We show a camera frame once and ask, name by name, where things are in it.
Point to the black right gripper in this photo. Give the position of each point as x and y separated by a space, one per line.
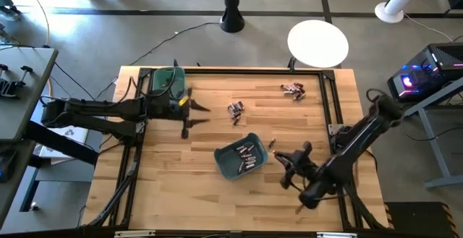
302 169

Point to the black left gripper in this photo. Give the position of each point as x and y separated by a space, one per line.
166 108

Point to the dark teal plastic bin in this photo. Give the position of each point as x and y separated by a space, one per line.
226 162

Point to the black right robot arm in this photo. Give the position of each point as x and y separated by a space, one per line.
354 140

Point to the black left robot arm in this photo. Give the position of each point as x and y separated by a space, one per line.
90 109

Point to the light green plastic bin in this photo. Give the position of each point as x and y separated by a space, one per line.
162 77

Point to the dark table clamp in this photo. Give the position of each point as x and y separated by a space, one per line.
292 64

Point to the black pole base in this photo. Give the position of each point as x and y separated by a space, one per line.
232 17

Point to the white paper sheets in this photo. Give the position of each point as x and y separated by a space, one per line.
72 133

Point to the black mat hazard stripes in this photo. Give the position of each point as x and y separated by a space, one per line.
419 220

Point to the grey metal side table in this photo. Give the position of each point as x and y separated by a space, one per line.
445 182

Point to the black computer with coloured lights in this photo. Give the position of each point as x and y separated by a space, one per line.
434 64

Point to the grey desk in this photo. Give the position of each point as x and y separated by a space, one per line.
21 104

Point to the white floor pole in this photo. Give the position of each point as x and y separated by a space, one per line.
388 12

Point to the black desk clamp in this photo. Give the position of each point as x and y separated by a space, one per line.
25 69
5 86

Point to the black desk device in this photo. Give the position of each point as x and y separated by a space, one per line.
7 165

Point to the silver aluminium bracket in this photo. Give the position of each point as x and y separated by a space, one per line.
134 233
336 235

